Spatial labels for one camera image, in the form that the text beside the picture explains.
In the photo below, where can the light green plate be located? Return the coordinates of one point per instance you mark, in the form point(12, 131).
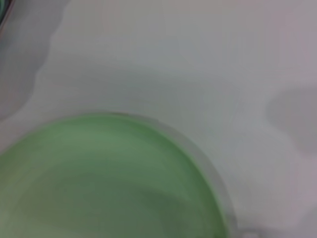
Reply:
point(99, 178)

